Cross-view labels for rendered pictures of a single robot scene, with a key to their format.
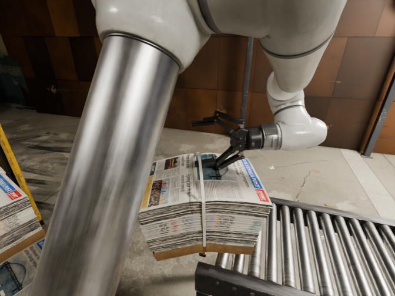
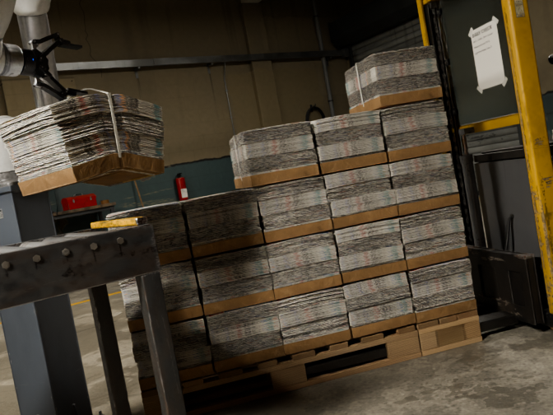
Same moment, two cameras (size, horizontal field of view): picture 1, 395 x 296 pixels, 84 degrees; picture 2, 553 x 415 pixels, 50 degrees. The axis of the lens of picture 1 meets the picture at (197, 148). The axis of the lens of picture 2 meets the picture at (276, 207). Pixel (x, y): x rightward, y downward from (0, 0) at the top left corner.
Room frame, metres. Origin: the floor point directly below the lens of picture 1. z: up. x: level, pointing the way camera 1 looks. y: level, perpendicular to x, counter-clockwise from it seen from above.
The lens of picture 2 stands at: (2.26, -1.08, 0.86)
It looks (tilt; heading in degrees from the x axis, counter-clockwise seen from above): 3 degrees down; 131
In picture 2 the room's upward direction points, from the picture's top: 10 degrees counter-clockwise
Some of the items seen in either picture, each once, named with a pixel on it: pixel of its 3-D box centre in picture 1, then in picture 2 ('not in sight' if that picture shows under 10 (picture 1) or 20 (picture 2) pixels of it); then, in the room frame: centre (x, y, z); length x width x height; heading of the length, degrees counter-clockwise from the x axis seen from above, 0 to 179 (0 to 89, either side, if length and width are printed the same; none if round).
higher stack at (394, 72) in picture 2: not in sight; (409, 200); (0.96, 1.36, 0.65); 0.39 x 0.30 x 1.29; 143
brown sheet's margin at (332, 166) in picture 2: not in sight; (340, 165); (0.78, 1.12, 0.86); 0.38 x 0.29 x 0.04; 144
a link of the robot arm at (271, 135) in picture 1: (267, 137); (7, 60); (0.65, -0.23, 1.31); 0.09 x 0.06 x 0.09; 3
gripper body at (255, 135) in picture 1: (244, 138); (32, 62); (0.65, -0.15, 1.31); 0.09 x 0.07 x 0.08; 93
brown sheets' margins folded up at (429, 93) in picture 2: not in sight; (410, 204); (0.96, 1.35, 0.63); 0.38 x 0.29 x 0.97; 143
